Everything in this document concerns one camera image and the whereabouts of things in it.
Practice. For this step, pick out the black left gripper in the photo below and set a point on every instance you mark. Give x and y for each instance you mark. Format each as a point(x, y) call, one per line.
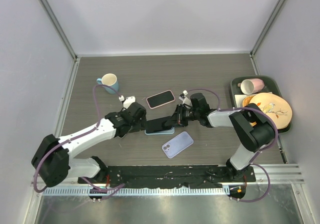
point(140, 125)

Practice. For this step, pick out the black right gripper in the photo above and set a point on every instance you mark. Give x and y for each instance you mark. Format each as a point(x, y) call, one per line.
point(177, 118)

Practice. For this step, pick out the light blue phone case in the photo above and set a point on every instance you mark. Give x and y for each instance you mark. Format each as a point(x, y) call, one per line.
point(164, 132)

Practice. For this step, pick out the blue edged black smartphone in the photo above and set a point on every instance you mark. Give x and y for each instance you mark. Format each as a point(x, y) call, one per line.
point(157, 125)

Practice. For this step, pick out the silver edged black smartphone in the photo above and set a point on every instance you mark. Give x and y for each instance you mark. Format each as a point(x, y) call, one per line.
point(122, 135)

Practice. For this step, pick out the pink phone case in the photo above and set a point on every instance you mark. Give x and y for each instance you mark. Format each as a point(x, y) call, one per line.
point(160, 100)

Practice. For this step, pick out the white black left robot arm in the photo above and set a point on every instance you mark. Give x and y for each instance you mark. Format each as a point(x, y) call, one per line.
point(55, 160)

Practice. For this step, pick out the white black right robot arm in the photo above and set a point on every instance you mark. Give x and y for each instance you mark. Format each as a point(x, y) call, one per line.
point(255, 130)

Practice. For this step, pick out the lavender phone case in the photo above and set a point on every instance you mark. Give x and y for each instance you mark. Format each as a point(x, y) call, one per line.
point(178, 144)

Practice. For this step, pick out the blue ceramic mug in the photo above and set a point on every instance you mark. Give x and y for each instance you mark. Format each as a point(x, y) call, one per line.
point(109, 80)

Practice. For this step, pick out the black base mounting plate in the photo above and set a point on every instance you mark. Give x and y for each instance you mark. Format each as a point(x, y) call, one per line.
point(168, 177)

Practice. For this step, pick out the woven orange plate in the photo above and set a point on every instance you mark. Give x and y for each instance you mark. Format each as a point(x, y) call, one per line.
point(246, 100)

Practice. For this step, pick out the pink white mug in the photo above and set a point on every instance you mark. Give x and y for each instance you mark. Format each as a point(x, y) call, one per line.
point(251, 86)

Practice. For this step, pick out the yellow bird plate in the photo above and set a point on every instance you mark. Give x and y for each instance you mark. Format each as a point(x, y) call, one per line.
point(275, 107)

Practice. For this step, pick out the dark green tray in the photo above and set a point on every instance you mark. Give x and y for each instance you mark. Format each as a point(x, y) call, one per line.
point(262, 91)

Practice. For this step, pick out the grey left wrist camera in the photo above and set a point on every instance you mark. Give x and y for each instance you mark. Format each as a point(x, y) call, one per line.
point(128, 101)

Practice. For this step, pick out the perforated white cable tray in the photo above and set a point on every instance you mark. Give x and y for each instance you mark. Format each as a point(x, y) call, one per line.
point(86, 190)

